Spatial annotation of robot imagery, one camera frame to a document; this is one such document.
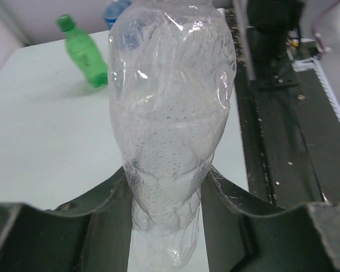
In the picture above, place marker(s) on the clear unlabelled plastic bottle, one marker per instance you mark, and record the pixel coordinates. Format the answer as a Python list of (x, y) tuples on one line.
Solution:
[(171, 70)]

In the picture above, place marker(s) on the green plastic bottle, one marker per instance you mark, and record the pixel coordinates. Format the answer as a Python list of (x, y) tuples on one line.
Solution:
[(85, 54)]

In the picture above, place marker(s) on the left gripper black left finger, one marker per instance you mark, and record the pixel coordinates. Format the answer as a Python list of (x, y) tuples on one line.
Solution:
[(89, 233)]

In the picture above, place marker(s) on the green bottle cap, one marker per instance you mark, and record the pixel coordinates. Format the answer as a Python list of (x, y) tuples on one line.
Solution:
[(65, 22)]

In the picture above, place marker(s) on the clear bottle with blue label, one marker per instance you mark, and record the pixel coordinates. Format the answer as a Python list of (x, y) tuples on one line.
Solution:
[(113, 9)]

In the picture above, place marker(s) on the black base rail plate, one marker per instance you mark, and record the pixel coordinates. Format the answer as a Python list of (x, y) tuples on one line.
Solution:
[(291, 135)]

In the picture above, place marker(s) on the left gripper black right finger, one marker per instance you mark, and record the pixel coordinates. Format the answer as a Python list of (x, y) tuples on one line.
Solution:
[(245, 233)]

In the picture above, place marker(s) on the grey slotted cable duct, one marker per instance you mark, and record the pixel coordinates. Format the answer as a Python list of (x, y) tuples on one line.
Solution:
[(314, 64)]

